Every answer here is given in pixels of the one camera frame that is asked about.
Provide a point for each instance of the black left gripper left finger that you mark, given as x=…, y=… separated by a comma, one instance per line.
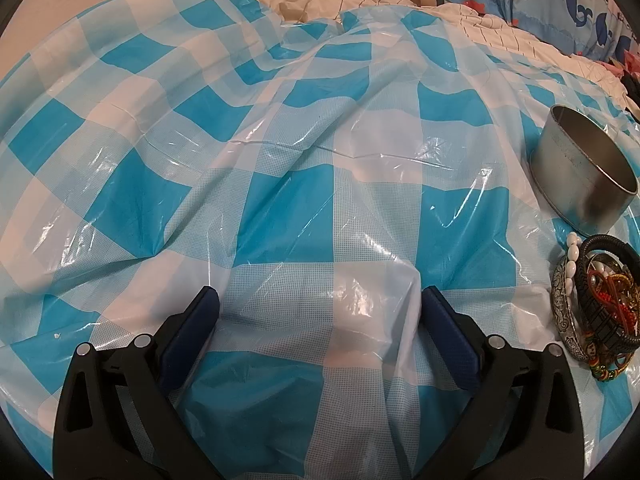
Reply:
x=115, y=418

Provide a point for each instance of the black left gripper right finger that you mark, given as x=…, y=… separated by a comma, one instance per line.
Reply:
x=523, y=417

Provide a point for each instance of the engraved silver bangle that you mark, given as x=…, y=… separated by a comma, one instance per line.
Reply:
x=564, y=317

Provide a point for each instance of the round metal tin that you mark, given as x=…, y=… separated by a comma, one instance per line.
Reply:
x=581, y=172

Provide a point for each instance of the blue white checkered plastic sheet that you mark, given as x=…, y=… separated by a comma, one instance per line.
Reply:
x=318, y=176

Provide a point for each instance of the dark clothing pile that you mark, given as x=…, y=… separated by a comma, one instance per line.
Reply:
x=630, y=79

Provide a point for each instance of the white grid pattern quilt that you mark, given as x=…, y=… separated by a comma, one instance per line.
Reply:
x=488, y=30

